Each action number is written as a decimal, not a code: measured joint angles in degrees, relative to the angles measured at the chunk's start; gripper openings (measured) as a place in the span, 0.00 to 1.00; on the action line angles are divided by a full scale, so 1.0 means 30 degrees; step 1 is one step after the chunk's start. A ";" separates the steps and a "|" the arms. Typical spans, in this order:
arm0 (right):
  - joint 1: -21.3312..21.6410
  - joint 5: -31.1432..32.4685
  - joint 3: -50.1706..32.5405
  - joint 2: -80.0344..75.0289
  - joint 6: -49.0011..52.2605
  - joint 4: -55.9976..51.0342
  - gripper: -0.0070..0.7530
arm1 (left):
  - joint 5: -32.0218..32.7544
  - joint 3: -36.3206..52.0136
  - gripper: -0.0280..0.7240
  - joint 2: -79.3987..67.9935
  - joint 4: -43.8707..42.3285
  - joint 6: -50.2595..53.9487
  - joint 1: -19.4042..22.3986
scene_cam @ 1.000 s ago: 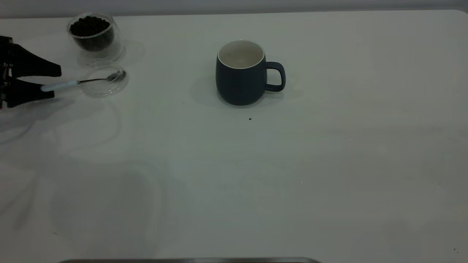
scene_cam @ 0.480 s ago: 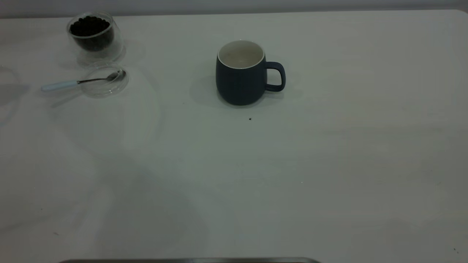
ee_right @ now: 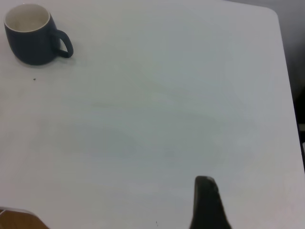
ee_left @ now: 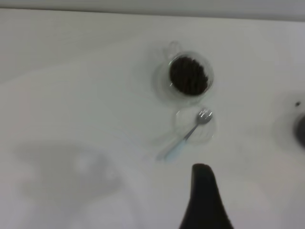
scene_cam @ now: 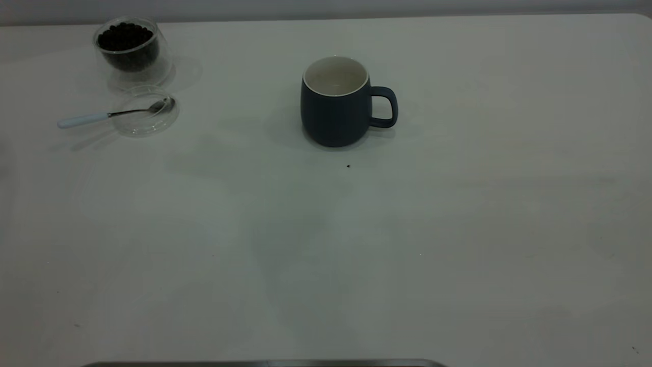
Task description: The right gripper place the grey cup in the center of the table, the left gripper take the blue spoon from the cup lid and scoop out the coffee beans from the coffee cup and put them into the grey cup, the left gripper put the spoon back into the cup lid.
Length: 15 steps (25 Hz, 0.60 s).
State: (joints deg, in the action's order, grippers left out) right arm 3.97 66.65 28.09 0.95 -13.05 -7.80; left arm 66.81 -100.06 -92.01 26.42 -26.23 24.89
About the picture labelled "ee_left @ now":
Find metal spoon light blue handle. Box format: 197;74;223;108
163;108;214;161

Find dark coffee beans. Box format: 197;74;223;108
169;56;210;96

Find clear glass jar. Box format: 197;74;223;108
152;40;215;106

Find dark grey ceramic mug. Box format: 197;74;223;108
292;111;305;151

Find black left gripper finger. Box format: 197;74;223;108
178;163;236;229

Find clear glass dish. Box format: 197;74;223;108
173;107;216;146

